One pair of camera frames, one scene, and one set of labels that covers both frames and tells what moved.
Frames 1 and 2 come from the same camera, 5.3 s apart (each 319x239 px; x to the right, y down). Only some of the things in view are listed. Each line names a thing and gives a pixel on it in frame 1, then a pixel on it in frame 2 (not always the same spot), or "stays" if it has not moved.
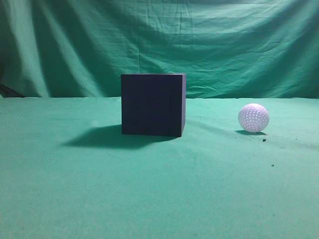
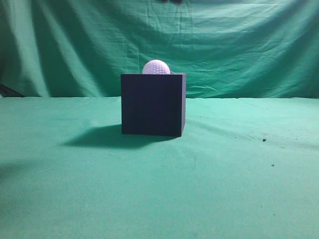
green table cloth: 67,172 stays
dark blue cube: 153,104 stays
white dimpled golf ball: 253,117 to 155,66
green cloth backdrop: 228,49 stays
